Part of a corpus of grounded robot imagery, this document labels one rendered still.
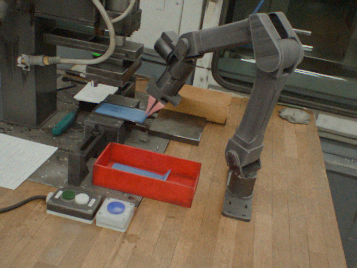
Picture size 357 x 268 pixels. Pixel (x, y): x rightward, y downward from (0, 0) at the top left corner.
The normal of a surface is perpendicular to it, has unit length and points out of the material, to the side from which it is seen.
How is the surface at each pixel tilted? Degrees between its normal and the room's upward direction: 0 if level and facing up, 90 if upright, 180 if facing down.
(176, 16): 90
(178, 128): 0
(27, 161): 1
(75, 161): 90
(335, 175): 90
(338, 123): 90
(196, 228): 0
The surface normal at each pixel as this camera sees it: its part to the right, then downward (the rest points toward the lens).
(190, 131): 0.14, -0.87
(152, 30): -0.26, 0.43
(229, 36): -0.71, 0.29
